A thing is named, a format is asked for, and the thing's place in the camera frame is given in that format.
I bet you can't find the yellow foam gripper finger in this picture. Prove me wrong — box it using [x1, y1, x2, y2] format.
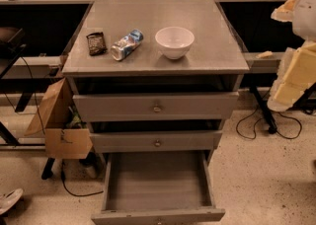
[271, 0, 297, 23]
[268, 41, 316, 112]

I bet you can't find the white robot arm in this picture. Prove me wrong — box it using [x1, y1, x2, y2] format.
[268, 0, 316, 112]

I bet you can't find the grey top drawer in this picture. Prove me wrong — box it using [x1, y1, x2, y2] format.
[73, 92, 239, 122]

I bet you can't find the grey wooden drawer cabinet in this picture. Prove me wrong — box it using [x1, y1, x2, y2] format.
[61, 0, 251, 225]

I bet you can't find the grey open bottom drawer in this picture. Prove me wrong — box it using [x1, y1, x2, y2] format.
[92, 151, 225, 225]

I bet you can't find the grey middle drawer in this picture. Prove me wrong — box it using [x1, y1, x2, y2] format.
[91, 130, 222, 153]

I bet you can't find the white ceramic bowl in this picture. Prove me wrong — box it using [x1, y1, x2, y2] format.
[155, 27, 195, 59]

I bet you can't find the dark snack packet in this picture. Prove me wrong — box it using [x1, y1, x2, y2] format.
[86, 33, 107, 56]

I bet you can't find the brown cardboard box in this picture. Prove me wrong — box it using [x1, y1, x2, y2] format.
[25, 78, 92, 159]

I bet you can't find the white sneaker shoe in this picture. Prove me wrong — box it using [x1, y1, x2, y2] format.
[0, 188, 24, 215]

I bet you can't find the black floor cable right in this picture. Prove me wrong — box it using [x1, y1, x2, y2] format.
[235, 104, 303, 140]

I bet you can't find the black floor cable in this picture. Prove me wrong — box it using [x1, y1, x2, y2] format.
[60, 160, 105, 198]
[235, 104, 303, 140]

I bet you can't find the black floor cable left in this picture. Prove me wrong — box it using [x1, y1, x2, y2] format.
[60, 160, 105, 198]

